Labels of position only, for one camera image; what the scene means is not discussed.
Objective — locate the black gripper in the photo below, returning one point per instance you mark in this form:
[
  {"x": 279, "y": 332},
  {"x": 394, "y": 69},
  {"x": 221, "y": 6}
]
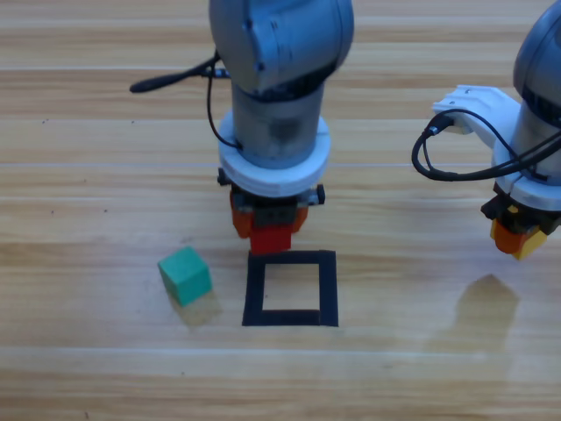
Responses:
[
  {"x": 274, "y": 215},
  {"x": 521, "y": 219}
]

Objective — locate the yellow cube block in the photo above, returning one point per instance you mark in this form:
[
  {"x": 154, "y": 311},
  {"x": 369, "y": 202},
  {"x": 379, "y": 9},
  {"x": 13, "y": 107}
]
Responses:
[{"x": 532, "y": 245}]

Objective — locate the red cube block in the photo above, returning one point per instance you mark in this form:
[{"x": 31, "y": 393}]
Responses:
[{"x": 269, "y": 241}]

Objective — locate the green cube block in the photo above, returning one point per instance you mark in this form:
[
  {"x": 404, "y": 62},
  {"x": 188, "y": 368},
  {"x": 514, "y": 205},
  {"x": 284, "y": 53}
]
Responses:
[{"x": 184, "y": 276}]

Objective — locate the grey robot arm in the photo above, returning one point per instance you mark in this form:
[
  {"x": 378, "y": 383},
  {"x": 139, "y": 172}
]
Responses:
[
  {"x": 280, "y": 44},
  {"x": 543, "y": 66}
]

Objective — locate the black tape square outline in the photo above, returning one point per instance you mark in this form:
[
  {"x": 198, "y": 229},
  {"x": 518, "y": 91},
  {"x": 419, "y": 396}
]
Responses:
[{"x": 254, "y": 289}]

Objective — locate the black braided arm sleeve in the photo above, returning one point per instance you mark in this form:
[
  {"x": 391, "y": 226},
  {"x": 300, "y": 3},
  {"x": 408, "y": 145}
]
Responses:
[{"x": 153, "y": 82}]

